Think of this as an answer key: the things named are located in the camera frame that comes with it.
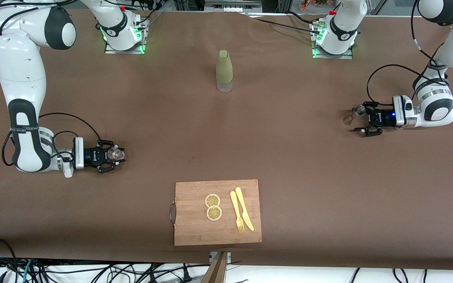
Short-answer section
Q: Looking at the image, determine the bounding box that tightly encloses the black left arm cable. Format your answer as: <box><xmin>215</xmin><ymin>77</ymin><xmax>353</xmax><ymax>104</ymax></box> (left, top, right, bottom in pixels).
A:
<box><xmin>367</xmin><ymin>0</ymin><xmax>447</xmax><ymax>107</ymax></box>

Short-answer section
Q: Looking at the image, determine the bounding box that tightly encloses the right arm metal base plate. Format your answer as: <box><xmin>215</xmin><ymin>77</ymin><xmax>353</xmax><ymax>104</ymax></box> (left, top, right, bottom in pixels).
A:
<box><xmin>105</xmin><ymin>18</ymin><xmax>145</xmax><ymax>54</ymax></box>

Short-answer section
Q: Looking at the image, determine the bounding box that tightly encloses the black base cable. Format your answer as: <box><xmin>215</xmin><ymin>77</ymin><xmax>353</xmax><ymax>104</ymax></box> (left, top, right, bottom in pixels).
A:
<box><xmin>250</xmin><ymin>12</ymin><xmax>321</xmax><ymax>34</ymax></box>

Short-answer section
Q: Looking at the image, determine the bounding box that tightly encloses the brown table mat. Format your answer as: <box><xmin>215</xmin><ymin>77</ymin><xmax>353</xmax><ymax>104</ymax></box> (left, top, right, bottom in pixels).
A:
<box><xmin>0</xmin><ymin>8</ymin><xmax>453</xmax><ymax>272</ymax></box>

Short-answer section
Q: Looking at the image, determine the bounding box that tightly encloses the yellow plastic knife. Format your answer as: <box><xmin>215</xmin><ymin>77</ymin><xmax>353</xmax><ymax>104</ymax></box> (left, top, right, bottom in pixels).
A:
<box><xmin>235</xmin><ymin>187</ymin><xmax>255</xmax><ymax>232</ymax></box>

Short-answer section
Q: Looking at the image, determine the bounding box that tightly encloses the white power strip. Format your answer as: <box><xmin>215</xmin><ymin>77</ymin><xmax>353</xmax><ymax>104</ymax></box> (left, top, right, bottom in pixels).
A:
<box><xmin>205</xmin><ymin>0</ymin><xmax>262</xmax><ymax>12</ymax></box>

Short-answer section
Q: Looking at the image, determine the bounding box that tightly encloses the green sleeved glass bottle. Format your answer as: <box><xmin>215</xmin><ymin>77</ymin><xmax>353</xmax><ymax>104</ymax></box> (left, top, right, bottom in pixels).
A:
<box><xmin>215</xmin><ymin>50</ymin><xmax>234</xmax><ymax>93</ymax></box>

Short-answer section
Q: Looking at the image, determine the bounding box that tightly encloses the clear glass cup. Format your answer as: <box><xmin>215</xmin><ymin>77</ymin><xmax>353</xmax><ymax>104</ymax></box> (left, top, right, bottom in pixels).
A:
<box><xmin>107</xmin><ymin>146</ymin><xmax>126</xmax><ymax>162</ymax></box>

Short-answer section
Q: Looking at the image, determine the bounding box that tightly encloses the steel jigger measuring cup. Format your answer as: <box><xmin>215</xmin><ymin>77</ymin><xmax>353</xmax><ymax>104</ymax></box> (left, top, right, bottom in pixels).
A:
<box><xmin>343</xmin><ymin>105</ymin><xmax>366</xmax><ymax>126</ymax></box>

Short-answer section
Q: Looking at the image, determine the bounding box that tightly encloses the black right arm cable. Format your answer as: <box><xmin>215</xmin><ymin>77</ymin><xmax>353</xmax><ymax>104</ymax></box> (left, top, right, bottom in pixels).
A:
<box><xmin>2</xmin><ymin>113</ymin><xmax>101</xmax><ymax>167</ymax></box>

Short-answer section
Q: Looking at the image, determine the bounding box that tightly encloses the wooden post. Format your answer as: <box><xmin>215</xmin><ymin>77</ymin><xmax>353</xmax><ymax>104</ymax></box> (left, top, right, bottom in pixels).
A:
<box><xmin>201</xmin><ymin>252</ymin><xmax>229</xmax><ymax>283</ymax></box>

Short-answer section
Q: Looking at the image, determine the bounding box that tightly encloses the yellow plastic fork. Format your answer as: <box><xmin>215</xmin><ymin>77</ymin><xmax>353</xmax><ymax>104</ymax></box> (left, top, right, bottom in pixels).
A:
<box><xmin>230</xmin><ymin>191</ymin><xmax>245</xmax><ymax>233</ymax></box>

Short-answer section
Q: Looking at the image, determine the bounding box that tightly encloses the wooden cutting board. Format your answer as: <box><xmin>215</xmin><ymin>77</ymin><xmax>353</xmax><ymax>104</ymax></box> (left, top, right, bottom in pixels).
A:
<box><xmin>169</xmin><ymin>179</ymin><xmax>262</xmax><ymax>246</ymax></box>

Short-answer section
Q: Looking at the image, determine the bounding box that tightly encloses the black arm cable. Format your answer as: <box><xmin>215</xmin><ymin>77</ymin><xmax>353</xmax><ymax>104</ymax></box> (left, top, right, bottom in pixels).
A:
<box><xmin>367</xmin><ymin>0</ymin><xmax>447</xmax><ymax>107</ymax></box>
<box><xmin>2</xmin><ymin>113</ymin><xmax>101</xmax><ymax>167</ymax></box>

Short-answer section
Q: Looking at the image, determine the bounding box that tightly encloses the orange patterned packet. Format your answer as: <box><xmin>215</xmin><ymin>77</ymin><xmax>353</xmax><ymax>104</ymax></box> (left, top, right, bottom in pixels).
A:
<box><xmin>299</xmin><ymin>0</ymin><xmax>329</xmax><ymax>10</ymax></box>

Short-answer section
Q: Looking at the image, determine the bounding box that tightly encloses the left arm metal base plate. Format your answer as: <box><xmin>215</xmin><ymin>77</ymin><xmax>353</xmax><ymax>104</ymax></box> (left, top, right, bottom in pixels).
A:
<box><xmin>312</xmin><ymin>20</ymin><xmax>354</xmax><ymax>59</ymax></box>

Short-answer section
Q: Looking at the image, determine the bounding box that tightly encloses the teal cable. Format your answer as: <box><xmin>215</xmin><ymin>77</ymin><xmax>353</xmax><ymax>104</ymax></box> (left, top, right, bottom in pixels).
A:
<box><xmin>22</xmin><ymin>259</ymin><xmax>34</xmax><ymax>283</ymax></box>

